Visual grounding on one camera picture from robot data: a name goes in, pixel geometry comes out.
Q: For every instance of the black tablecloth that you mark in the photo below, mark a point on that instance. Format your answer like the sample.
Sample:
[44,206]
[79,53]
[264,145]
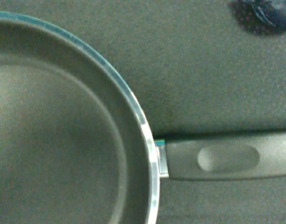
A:
[194,72]

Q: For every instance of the black frying pan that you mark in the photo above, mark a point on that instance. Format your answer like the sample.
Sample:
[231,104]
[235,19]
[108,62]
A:
[76,147]

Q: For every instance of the dark blue plum toy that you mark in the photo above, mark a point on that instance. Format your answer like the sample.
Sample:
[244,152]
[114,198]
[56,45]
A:
[260,17]

